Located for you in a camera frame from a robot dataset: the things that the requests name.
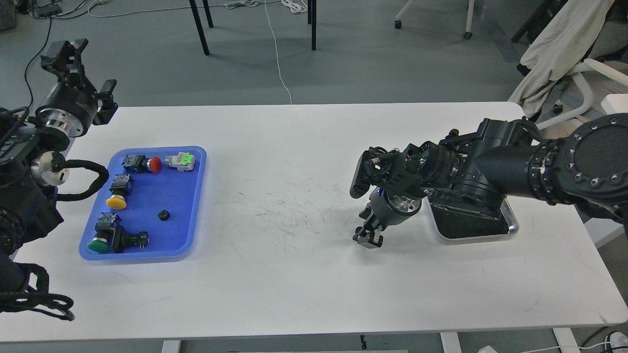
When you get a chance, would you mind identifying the black switch block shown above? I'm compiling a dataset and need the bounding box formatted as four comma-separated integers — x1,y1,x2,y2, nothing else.
111,226,150,254

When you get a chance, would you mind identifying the white floor cable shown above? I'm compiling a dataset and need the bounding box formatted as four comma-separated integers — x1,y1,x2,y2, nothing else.
264,0,293,105

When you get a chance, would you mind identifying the black floor cable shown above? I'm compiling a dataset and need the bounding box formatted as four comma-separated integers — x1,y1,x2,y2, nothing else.
24,17,53,111

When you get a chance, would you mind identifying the beige cloth on chair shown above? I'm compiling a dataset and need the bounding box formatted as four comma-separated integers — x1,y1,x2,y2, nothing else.
509,0,614,119

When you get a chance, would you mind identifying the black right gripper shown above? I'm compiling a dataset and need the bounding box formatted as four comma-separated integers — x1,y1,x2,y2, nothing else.
352,189,422,249

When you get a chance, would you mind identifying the red push button switch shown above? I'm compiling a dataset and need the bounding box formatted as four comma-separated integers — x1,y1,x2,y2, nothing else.
121,154,163,174

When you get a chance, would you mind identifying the silver metal tray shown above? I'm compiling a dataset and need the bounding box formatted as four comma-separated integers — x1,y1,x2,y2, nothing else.
424,200,520,245

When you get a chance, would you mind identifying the green push button switch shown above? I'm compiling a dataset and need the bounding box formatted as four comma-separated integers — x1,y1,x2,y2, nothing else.
87,212,120,254

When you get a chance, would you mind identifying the black table leg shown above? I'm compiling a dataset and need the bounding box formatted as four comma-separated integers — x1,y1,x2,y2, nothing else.
189,0,210,56

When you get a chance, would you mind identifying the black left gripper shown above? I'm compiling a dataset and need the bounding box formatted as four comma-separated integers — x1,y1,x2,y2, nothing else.
35,38,119,138

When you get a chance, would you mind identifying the yellow push button switch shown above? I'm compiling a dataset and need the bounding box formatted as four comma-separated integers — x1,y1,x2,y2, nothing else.
105,174,134,210

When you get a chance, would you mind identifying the blue plastic tray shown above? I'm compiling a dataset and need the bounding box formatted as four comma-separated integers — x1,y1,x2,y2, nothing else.
78,146,207,262

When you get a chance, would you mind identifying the grey green switch module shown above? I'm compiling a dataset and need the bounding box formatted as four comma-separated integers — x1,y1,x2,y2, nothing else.
164,152,196,172

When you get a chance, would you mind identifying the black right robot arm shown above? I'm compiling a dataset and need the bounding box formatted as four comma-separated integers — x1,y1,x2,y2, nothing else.
350,113,628,248

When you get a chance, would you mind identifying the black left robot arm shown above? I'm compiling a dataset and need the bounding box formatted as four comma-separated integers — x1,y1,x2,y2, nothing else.
0,38,118,320

